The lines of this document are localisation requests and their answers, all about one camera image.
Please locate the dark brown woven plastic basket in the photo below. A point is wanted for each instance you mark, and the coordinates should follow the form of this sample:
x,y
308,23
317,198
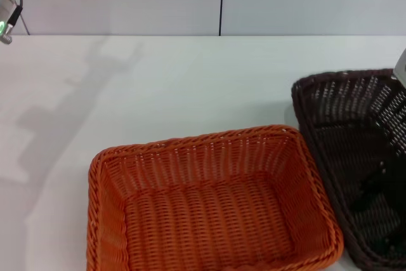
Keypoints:
x,y
342,144

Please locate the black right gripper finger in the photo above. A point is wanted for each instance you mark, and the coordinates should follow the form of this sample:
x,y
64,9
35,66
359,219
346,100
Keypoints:
x,y
385,188

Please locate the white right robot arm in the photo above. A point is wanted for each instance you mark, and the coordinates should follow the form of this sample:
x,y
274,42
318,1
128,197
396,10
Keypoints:
x,y
401,68

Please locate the orange woven plastic basket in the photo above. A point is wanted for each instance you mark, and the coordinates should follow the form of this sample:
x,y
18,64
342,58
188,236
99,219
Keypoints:
x,y
209,214

